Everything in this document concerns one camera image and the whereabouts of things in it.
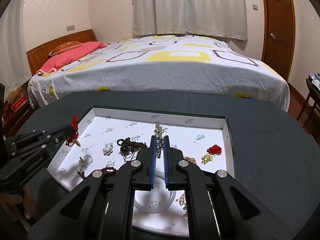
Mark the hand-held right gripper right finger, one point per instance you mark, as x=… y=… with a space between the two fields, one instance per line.
x=166 y=165

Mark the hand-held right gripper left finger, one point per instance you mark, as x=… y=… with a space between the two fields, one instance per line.
x=153 y=165

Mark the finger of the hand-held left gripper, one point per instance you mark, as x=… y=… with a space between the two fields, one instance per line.
x=37 y=150
x=37 y=136

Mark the green jewelry box tray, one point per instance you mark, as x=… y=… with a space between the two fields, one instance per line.
x=175 y=135

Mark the white bangle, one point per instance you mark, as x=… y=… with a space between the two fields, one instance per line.
x=150 y=209

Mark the pearl flower brooch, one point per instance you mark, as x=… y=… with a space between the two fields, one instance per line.
x=108 y=150

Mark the small red knot gold charm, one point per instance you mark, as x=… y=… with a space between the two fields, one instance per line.
x=215 y=149

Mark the person's left hand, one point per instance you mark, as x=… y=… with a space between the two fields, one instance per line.
x=12 y=199

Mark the wooden nightstand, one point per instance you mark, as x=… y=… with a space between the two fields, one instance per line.
x=15 y=120

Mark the red box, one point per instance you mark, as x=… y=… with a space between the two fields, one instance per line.
x=18 y=103

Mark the brown teddy bear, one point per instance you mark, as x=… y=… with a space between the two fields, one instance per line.
x=15 y=93

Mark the wooden headboard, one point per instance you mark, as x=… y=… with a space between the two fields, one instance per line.
x=40 y=57

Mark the bed with patterned sheet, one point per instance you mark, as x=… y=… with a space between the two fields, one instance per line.
x=162 y=80

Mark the pink pillow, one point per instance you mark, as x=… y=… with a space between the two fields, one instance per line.
x=70 y=55

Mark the orange pillow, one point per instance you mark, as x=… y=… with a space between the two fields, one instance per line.
x=62 y=48

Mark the wooden chair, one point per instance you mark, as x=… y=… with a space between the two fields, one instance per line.
x=308 y=97

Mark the white curtain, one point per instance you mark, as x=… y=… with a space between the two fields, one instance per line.
x=187 y=5

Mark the pile of clothes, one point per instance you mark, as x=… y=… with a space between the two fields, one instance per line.
x=315 y=80

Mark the wooden door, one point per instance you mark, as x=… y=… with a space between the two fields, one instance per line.
x=280 y=17

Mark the wall socket by headboard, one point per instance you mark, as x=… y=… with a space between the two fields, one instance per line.
x=70 y=27

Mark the wall switch by door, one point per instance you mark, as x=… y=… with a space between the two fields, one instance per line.
x=255 y=7

